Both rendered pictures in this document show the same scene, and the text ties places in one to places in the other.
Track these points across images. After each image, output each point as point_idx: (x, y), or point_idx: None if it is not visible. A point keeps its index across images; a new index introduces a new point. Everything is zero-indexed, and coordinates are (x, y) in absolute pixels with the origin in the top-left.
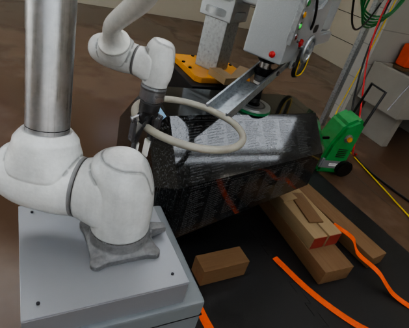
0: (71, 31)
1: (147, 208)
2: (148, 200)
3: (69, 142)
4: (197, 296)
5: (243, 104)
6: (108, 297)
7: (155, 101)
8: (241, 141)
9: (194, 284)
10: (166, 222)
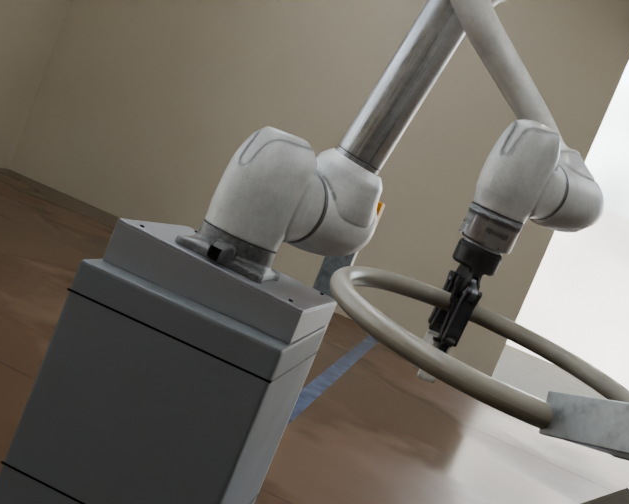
0: (401, 52)
1: (226, 172)
2: (232, 162)
3: (328, 153)
4: (93, 261)
5: None
6: (162, 224)
7: (460, 227)
8: (362, 298)
9: (111, 270)
10: (236, 327)
